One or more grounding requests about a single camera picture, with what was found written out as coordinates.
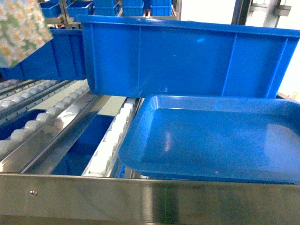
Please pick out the blue plastic tray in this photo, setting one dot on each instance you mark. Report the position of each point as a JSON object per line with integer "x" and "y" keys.
{"x": 215, "y": 139}

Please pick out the centre white roller track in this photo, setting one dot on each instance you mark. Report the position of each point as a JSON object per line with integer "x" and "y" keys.
{"x": 105, "y": 157}

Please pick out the blue bin at left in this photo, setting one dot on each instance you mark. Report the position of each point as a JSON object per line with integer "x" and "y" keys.
{"x": 60, "y": 59}

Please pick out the white roller conveyor track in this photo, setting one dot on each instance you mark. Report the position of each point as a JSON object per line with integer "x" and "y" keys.
{"x": 26, "y": 143}

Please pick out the steel front rail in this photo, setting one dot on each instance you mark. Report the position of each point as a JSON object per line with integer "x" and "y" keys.
{"x": 71, "y": 200}

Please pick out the blue bin below rollers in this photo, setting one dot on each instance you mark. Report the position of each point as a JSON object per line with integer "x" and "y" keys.
{"x": 79, "y": 155}

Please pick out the background blue bin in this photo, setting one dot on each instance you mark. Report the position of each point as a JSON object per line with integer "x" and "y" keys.
{"x": 80, "y": 8}
{"x": 50, "y": 9}

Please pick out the large blue plastic bin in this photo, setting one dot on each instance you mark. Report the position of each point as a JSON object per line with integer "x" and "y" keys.
{"x": 135, "y": 57}

